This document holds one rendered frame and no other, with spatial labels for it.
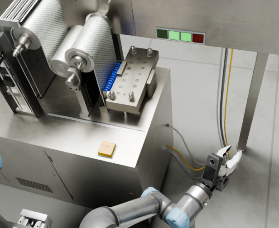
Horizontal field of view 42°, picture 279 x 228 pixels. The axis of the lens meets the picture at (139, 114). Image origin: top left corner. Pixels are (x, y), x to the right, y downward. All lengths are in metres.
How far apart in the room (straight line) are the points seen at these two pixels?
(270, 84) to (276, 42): 1.50
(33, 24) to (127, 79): 0.53
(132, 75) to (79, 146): 0.45
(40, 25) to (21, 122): 0.56
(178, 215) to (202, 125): 1.77
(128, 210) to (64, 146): 0.76
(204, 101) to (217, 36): 1.34
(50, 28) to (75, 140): 0.56
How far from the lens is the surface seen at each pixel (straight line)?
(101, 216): 1.03
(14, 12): 1.73
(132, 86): 1.83
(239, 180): 2.70
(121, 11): 1.85
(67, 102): 2.01
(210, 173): 1.25
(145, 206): 1.24
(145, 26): 1.86
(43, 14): 1.78
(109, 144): 1.76
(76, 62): 1.68
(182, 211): 1.21
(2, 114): 2.10
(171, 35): 1.84
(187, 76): 3.27
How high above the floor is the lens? 2.38
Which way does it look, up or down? 52 degrees down
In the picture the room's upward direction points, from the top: 9 degrees counter-clockwise
